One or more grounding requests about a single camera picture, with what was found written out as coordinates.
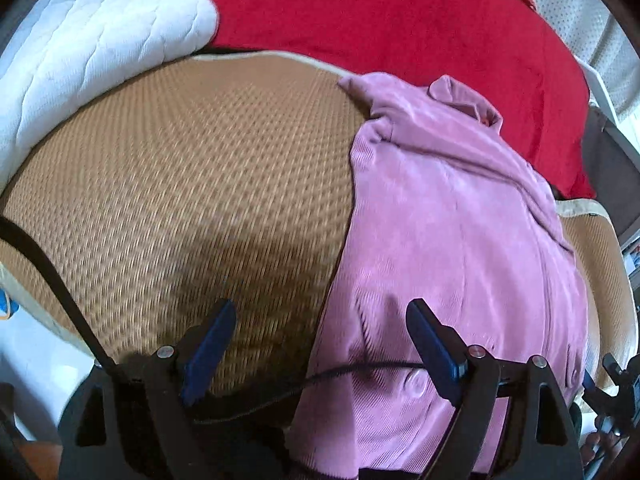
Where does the white patterned curtain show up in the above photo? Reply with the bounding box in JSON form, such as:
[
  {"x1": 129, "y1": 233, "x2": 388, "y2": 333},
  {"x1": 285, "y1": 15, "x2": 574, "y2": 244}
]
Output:
[{"x1": 514, "y1": 0, "x2": 640, "y2": 122}]

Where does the woven bamboo bed mat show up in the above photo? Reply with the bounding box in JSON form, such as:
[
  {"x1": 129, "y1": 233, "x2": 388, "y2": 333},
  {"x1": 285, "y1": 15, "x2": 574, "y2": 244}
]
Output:
[{"x1": 1, "y1": 54, "x2": 638, "y2": 396}]

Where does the dark bedside cabinet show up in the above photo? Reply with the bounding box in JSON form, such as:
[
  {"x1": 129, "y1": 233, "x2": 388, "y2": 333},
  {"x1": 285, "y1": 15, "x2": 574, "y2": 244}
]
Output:
[{"x1": 582, "y1": 106, "x2": 640, "y2": 248}]

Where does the pink corduroy jacket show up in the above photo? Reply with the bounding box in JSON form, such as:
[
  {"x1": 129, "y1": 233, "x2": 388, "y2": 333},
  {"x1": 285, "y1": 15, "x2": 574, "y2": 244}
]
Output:
[{"x1": 286, "y1": 73, "x2": 588, "y2": 479}]

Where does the black cable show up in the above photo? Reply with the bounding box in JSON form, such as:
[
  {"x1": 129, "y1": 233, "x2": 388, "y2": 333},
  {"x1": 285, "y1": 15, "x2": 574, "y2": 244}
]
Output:
[{"x1": 0, "y1": 216, "x2": 426, "y2": 426}]

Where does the red blanket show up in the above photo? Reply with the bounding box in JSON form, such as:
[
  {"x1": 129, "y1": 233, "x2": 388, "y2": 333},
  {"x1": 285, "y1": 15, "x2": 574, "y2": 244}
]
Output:
[{"x1": 212, "y1": 0, "x2": 594, "y2": 198}]

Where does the white quilted pillow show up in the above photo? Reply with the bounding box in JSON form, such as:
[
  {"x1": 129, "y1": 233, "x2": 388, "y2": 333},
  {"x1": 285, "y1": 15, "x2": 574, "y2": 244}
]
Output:
[{"x1": 1, "y1": 0, "x2": 219, "y2": 183}]

